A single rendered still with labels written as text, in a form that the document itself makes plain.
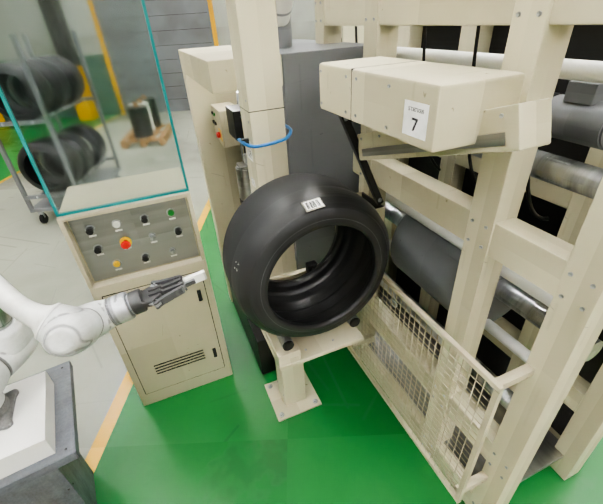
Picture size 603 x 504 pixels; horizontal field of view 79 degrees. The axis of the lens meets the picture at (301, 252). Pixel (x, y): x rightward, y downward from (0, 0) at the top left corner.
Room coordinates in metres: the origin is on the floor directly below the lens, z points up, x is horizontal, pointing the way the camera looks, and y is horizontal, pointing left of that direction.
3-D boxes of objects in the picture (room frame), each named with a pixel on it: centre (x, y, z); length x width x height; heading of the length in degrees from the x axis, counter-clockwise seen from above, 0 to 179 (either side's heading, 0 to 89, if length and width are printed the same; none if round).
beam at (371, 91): (1.15, -0.32, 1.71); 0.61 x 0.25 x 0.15; 21
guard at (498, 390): (1.07, -0.39, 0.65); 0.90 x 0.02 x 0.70; 21
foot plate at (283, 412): (1.40, 0.11, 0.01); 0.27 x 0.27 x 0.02; 21
